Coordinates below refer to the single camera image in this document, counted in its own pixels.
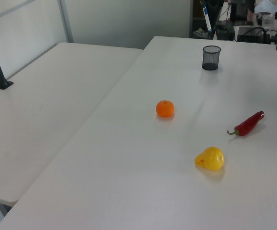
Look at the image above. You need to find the blue and white marker pen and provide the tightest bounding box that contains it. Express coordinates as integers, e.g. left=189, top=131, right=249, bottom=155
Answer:
left=202, top=6, right=212, bottom=33

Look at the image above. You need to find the black mesh pen holder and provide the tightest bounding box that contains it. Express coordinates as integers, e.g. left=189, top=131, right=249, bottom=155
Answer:
left=201, top=45, right=222, bottom=71

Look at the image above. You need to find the dark equipment block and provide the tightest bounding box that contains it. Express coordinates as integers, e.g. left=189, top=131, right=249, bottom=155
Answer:
left=214, top=20, right=235, bottom=41

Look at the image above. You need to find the black keyboard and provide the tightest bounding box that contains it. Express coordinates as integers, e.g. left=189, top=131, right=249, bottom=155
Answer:
left=235, top=2, right=248, bottom=21

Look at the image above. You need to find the black electronics box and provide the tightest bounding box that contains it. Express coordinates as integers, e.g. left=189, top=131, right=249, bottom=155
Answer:
left=237, top=26, right=272, bottom=44

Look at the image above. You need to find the clear glass jar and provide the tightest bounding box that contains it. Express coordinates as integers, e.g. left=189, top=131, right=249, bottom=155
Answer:
left=261, top=14, right=275, bottom=27

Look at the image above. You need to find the orange mandarin fruit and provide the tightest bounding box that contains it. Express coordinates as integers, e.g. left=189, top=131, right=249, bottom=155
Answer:
left=155, top=100, right=175, bottom=118

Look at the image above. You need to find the red chili pepper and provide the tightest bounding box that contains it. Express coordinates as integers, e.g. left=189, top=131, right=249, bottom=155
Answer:
left=226, top=111, right=265, bottom=137

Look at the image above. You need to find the yellow pear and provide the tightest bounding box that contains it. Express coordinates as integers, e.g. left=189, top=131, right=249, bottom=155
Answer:
left=195, top=146, right=225, bottom=171

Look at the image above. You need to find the black cable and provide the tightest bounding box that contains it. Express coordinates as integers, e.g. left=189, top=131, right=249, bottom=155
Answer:
left=248, top=26, right=277, bottom=39

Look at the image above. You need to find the grey metal partition post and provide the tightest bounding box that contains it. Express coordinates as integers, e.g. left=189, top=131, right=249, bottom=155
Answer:
left=58, top=0, right=75, bottom=44

